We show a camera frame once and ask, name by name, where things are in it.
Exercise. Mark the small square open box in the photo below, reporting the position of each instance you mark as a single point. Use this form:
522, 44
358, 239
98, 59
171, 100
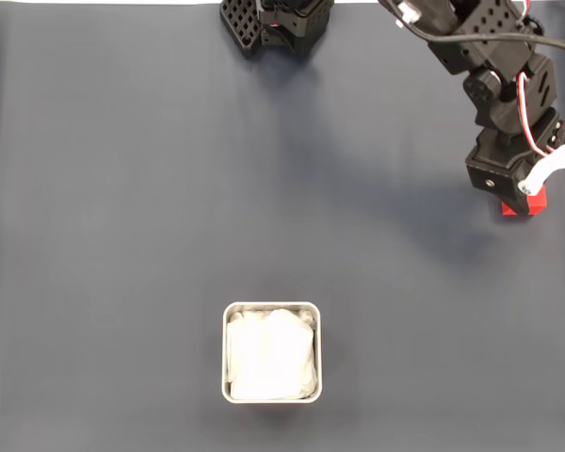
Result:
224, 353

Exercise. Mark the white mounted camera module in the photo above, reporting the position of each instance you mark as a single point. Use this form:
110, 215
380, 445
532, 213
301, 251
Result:
551, 162

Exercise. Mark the dark blue-grey table mat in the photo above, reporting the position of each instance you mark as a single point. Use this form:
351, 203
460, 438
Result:
122, 188

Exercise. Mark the red cube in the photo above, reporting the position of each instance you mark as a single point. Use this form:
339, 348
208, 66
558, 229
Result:
539, 205

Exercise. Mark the white tissue paper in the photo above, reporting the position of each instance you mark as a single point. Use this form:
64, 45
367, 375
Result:
270, 353

